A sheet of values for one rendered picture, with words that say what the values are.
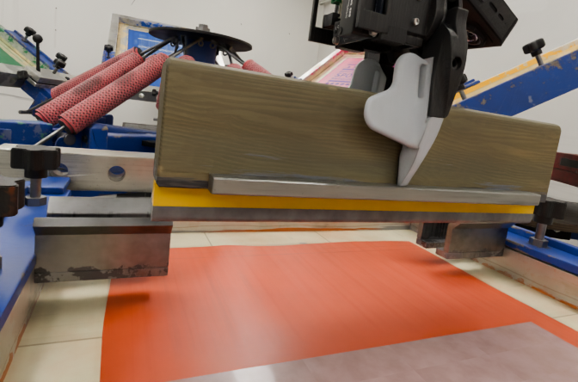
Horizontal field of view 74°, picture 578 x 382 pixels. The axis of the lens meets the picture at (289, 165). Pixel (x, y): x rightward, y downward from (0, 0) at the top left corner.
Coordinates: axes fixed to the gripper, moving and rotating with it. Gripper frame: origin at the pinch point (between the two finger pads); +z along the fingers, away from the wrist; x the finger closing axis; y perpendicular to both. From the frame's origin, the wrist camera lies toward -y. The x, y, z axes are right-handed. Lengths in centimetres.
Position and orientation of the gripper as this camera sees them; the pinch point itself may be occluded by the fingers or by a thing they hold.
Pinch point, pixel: (392, 163)
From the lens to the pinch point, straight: 31.6
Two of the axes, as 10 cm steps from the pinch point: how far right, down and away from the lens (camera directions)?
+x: 3.9, 1.7, -9.1
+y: -9.1, -0.6, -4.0
